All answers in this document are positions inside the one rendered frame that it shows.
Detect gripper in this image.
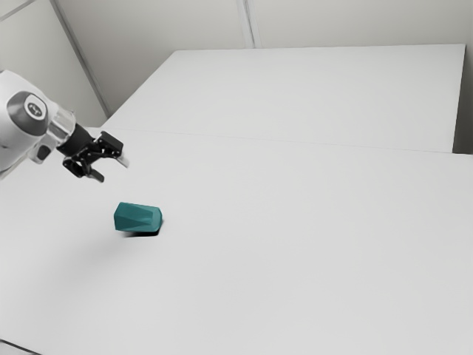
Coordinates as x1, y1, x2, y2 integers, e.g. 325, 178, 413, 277
56, 124, 132, 183

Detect teal faceted mug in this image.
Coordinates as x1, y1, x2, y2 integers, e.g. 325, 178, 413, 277
112, 201, 164, 234

